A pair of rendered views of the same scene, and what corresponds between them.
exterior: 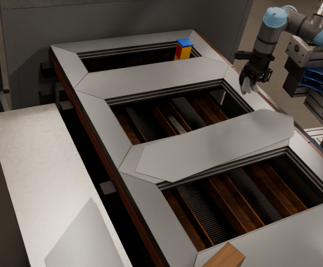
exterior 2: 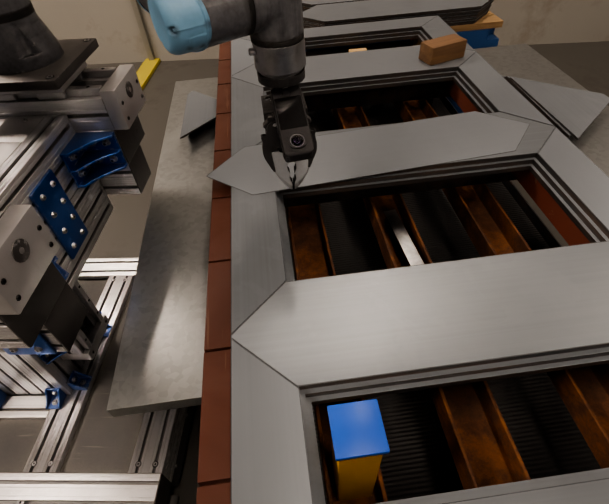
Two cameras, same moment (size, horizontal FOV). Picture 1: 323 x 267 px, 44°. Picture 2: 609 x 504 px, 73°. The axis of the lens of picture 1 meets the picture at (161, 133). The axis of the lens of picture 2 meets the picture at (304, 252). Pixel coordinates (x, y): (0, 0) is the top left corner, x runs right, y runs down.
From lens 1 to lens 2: 1.93 m
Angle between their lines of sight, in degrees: 88
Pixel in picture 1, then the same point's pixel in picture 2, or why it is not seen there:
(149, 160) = (507, 133)
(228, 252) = (437, 43)
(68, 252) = (587, 101)
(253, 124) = not seen: hidden behind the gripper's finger
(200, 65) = (330, 338)
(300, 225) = (333, 73)
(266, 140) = not seen: hidden behind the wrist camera
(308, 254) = (345, 60)
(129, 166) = (537, 129)
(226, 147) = (375, 141)
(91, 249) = (563, 101)
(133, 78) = (553, 299)
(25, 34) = not seen: outside the picture
